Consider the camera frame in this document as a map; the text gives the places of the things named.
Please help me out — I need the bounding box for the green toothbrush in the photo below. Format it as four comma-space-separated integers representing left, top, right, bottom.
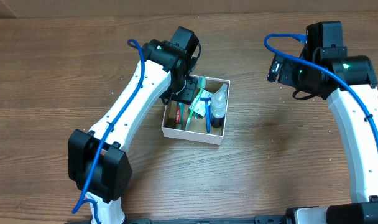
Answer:
185, 77, 206, 131

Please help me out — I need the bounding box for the toothpaste tube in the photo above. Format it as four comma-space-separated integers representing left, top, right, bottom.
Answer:
175, 102, 185, 129

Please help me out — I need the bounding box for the blue disposable razor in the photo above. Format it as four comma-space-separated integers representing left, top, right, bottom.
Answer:
200, 97, 211, 133

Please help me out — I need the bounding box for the green soap packet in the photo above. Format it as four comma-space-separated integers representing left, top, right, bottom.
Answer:
189, 90, 213, 118

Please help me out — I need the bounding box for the clear bottle dark liquid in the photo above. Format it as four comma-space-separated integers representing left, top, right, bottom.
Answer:
211, 83, 228, 128

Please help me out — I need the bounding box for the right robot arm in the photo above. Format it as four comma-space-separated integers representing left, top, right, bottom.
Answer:
255, 21, 378, 223

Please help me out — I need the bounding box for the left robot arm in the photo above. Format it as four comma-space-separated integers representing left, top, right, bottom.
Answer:
68, 26, 201, 224

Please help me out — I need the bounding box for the white cardboard box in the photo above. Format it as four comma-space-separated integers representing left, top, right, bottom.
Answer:
160, 75, 231, 146

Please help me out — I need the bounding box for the blue right cable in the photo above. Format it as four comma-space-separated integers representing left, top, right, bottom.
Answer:
263, 33, 378, 184

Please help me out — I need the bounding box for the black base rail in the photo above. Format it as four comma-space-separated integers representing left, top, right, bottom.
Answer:
124, 215, 292, 224

